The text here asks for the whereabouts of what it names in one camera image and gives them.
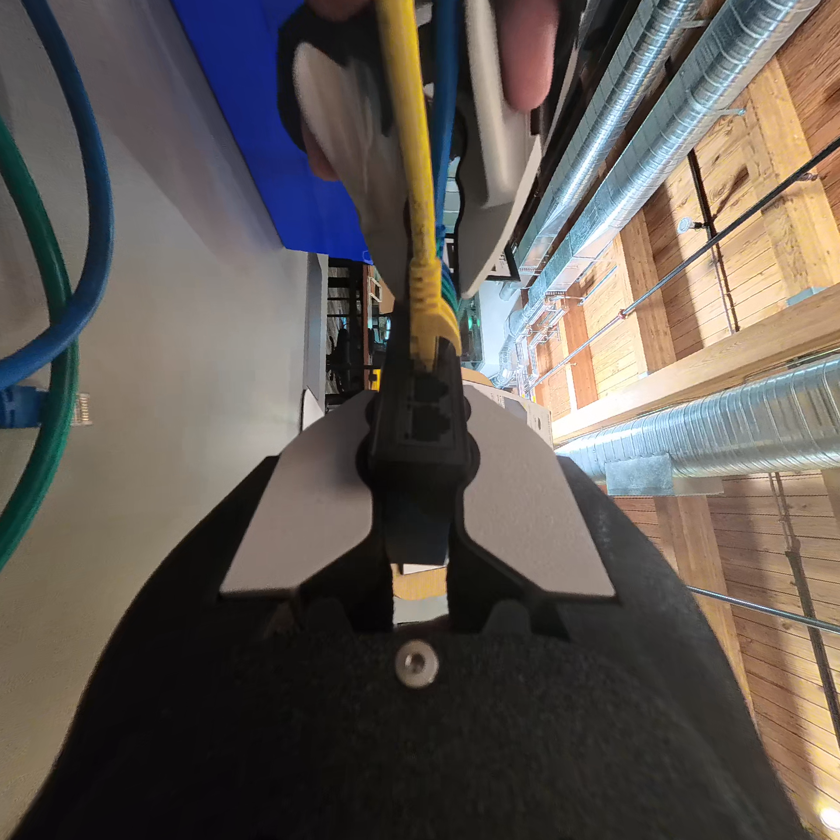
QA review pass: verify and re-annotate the black network switch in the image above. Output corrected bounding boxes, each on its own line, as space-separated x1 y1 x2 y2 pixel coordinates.
366 338 475 565

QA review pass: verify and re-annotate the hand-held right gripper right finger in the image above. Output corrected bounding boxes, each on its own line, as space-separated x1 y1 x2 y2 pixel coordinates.
449 387 618 633

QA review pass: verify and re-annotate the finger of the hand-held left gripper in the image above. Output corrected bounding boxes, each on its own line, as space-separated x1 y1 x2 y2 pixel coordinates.
456 0 546 301
292 39 412 311

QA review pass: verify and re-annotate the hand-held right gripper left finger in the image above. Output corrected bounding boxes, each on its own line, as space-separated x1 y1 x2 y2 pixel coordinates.
220 392 395 633

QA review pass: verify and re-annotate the blue ethernet cable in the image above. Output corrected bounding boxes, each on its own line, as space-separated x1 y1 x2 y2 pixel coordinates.
0 0 460 431

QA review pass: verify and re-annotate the person's left hand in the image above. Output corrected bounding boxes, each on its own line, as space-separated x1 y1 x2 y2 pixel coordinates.
497 0 560 111

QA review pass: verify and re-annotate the green ethernet cable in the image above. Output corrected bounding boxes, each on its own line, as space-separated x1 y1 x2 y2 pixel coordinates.
0 118 462 572

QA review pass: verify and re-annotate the blue plastic bin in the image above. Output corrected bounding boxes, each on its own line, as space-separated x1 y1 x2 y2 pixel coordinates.
172 0 395 263

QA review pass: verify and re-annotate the silver ventilation duct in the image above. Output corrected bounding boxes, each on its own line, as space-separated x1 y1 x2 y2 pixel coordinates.
515 0 700 270
545 0 821 277
556 357 840 483

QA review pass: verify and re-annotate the yellow ethernet cable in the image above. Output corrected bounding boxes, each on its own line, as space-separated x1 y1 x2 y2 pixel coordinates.
375 0 460 371

